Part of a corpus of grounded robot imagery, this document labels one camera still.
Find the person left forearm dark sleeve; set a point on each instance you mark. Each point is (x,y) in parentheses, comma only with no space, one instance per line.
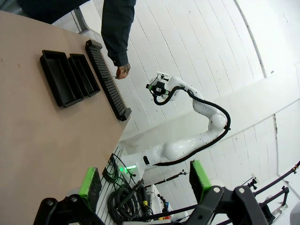
(117,28)

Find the person left hand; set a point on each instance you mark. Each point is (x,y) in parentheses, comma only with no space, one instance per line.
(123,71)

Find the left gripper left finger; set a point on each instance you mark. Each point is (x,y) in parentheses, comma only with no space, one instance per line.
(90,187)

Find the black ESD tray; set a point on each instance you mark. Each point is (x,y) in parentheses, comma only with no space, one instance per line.
(84,75)
(58,77)

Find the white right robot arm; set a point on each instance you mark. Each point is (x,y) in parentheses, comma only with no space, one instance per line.
(178,147)

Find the grey table leg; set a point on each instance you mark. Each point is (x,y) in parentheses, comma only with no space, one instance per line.
(80,21)

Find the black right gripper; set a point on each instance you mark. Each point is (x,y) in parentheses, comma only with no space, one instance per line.
(159,87)

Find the thin black pole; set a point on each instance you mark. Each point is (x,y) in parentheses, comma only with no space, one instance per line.
(166,179)

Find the white slotted mounting plate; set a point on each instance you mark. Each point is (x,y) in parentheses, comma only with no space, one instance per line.
(104,187)

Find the black slotted board rack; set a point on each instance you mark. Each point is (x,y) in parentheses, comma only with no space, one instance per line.
(105,77)

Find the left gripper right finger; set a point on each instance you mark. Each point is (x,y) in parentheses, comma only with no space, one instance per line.
(199,180)

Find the black tripod stand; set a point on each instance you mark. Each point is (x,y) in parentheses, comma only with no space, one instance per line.
(279,194)

